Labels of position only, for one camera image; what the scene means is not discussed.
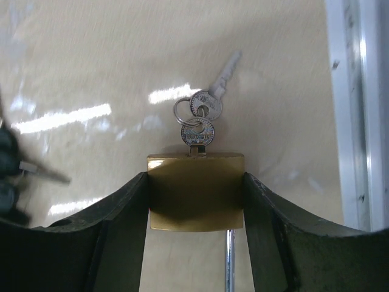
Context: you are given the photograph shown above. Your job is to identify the silver keys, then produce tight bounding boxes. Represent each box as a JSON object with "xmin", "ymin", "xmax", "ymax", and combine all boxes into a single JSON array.
[{"xmin": 173, "ymin": 50, "xmax": 242, "ymax": 157}]

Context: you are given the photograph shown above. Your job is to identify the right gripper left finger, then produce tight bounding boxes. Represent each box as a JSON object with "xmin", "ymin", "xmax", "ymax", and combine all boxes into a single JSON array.
[{"xmin": 1, "ymin": 172, "xmax": 149, "ymax": 291}]

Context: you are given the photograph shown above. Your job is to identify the aluminium rail frame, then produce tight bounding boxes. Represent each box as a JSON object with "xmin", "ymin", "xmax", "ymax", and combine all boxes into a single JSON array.
[{"xmin": 325, "ymin": 1, "xmax": 388, "ymax": 232}]

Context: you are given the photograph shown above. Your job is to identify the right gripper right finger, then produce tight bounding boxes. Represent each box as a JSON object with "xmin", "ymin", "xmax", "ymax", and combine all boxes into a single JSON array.
[{"xmin": 244, "ymin": 173, "xmax": 388, "ymax": 291}]

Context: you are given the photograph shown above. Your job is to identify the large brass padlock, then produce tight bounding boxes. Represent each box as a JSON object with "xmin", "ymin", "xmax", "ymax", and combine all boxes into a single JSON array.
[{"xmin": 147, "ymin": 148, "xmax": 245, "ymax": 291}]

